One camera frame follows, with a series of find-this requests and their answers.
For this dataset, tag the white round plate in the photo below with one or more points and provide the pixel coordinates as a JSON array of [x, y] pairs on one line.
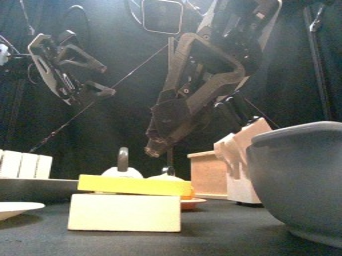
[[15, 208]]

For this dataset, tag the small black round knob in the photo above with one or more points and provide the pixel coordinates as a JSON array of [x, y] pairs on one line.
[[168, 170]]

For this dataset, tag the shallow rectangular toy tray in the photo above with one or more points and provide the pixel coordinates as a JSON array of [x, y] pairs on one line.
[[37, 189]]

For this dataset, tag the cream wooden toy block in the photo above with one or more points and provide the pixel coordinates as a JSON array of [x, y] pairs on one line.
[[124, 213]]

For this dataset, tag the metal frame post with hook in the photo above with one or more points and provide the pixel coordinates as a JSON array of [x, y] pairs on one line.
[[321, 73]]

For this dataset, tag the wooden toy box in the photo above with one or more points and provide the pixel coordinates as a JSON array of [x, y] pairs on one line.
[[206, 176]]

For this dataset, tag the yellow orange toy food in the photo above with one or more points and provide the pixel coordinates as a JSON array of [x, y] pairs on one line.
[[187, 194]]

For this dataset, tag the yellow toy slab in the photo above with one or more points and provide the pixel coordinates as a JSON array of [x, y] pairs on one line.
[[134, 185]]

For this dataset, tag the blue-grey toy pot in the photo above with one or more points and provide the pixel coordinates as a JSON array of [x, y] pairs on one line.
[[302, 183]]

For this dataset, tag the white sushi roll slice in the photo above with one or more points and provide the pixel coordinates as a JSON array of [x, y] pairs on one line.
[[44, 166], [11, 165], [29, 165]]

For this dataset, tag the rounded square dark panel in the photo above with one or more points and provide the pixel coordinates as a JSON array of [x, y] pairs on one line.
[[162, 16]]

